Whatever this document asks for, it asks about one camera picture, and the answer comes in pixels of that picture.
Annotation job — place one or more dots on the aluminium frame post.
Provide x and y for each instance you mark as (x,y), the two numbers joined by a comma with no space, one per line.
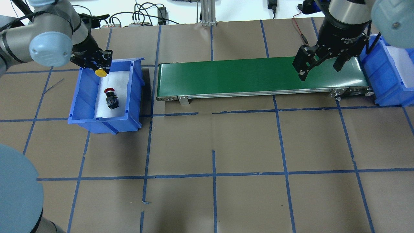
(208,13)

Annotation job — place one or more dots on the red push button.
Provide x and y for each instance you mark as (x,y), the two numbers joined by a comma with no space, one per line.
(111,98)

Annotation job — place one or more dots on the yellow push button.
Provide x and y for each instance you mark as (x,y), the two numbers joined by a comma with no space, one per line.
(100,72)

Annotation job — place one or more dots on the green conveyor belt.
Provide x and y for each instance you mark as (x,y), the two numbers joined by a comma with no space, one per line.
(252,77)

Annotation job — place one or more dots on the blue destination bin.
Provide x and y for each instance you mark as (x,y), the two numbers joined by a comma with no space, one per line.
(384,78)

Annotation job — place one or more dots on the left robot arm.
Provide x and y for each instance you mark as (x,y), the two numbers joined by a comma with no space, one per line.
(56,36)

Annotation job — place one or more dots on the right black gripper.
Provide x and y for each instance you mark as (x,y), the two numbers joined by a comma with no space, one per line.
(342,33)

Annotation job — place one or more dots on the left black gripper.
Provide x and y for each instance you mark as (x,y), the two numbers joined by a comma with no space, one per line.
(82,48)

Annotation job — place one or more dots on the white foam pad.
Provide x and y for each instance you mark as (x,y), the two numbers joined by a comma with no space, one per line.
(113,86)

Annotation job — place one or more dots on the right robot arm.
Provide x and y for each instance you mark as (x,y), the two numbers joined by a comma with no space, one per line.
(345,30)

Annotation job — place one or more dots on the black power adapter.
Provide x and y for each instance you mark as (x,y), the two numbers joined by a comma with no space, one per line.
(162,15)

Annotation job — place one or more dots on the white foam pad destination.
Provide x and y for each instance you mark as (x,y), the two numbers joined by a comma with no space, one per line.
(403,64)

